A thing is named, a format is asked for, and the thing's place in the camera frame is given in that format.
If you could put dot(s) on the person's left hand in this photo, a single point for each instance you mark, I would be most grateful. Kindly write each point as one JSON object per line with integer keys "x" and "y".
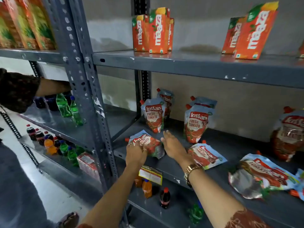
{"x": 136, "y": 154}

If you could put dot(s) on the person's right hand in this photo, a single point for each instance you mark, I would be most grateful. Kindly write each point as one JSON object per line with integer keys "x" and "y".
{"x": 174, "y": 147}

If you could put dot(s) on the row of ketchup pouches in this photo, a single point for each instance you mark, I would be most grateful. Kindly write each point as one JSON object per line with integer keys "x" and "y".
{"x": 197, "y": 123}

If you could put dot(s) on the grey metal shelf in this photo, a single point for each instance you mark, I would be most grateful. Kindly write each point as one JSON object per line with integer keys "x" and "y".
{"x": 228, "y": 144}

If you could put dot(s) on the person's right forearm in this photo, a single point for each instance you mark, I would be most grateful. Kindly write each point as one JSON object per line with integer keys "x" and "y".
{"x": 213, "y": 199}

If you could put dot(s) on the person's left forearm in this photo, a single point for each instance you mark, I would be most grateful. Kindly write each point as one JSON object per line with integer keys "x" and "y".
{"x": 111, "y": 201}

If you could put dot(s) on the grey metal shelf board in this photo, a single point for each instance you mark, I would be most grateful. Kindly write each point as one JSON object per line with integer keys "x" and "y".
{"x": 175, "y": 216}
{"x": 190, "y": 66}
{"x": 31, "y": 55}
{"x": 66, "y": 173}
{"x": 47, "y": 123}

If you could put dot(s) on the person's brown sandal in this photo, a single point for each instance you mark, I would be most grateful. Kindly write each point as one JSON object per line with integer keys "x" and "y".
{"x": 70, "y": 220}

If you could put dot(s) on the person's grey trouser leg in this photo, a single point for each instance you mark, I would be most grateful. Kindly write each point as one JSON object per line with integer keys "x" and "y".
{"x": 19, "y": 192}

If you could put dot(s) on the small yellow price tag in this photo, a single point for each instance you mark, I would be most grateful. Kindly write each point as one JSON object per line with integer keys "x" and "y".
{"x": 150, "y": 174}

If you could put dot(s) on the small orange drink bottle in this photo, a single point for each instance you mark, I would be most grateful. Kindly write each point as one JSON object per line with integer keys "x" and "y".
{"x": 147, "y": 188}
{"x": 138, "y": 181}

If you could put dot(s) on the gold wristwatch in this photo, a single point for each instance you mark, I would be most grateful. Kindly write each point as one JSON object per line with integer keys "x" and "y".
{"x": 192, "y": 172}

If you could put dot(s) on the shrink-wrapped red pack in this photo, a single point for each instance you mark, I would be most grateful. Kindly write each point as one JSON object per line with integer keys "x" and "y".
{"x": 89, "y": 165}

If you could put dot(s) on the small cola bottle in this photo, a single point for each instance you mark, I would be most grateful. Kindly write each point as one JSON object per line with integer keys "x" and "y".
{"x": 165, "y": 198}

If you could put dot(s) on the small green bottle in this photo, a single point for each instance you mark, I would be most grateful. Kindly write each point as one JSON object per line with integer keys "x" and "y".
{"x": 63, "y": 105}
{"x": 76, "y": 111}
{"x": 196, "y": 212}

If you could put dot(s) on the group of mixed drink bottles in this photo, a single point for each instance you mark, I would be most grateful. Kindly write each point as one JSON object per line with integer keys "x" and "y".
{"x": 50, "y": 146}

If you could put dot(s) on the brown patterned left sleeve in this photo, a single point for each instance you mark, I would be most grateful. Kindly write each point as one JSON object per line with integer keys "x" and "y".
{"x": 84, "y": 226}

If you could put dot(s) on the brown patterned sleeve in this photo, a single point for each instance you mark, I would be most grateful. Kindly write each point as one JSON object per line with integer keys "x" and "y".
{"x": 244, "y": 219}
{"x": 84, "y": 226}

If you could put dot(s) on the dark drink bottle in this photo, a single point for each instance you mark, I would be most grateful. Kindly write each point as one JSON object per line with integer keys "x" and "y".
{"x": 51, "y": 103}
{"x": 39, "y": 102}

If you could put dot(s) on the brown patterned right sleeve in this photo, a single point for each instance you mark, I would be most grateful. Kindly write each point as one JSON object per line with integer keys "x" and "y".
{"x": 244, "y": 219}

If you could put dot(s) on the row of orange juice cartons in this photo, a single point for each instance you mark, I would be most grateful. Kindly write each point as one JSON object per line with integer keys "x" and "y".
{"x": 159, "y": 30}

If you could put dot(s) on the orange green juice carton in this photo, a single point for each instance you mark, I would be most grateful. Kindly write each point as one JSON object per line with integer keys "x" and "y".
{"x": 7, "y": 33}
{"x": 23, "y": 28}
{"x": 44, "y": 28}

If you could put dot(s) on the grey perforated upright post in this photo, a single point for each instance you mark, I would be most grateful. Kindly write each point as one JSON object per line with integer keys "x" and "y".
{"x": 104, "y": 130}
{"x": 69, "y": 52}

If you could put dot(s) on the black perforated upright post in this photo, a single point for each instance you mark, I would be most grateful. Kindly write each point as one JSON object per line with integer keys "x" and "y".
{"x": 35, "y": 68}
{"x": 145, "y": 83}
{"x": 14, "y": 130}

